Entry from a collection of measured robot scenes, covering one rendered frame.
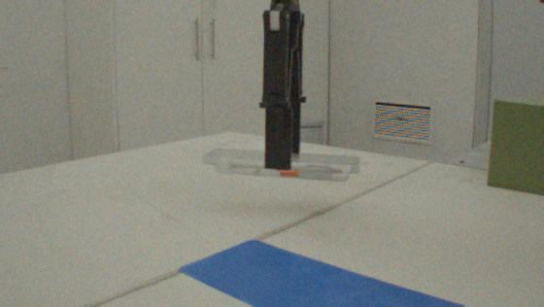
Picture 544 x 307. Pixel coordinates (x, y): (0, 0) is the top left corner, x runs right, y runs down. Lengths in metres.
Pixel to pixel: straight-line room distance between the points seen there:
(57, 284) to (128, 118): 1.69
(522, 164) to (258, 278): 0.44
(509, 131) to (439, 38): 2.78
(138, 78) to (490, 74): 2.22
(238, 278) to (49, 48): 2.03
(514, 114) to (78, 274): 0.58
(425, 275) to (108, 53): 1.77
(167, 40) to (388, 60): 1.91
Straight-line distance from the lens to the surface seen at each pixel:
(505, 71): 3.32
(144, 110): 2.13
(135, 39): 2.10
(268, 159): 0.55
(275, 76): 0.51
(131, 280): 0.43
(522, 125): 0.72
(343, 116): 3.85
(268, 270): 0.43
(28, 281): 0.45
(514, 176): 0.74
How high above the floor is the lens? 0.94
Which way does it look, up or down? 12 degrees down
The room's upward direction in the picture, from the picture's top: straight up
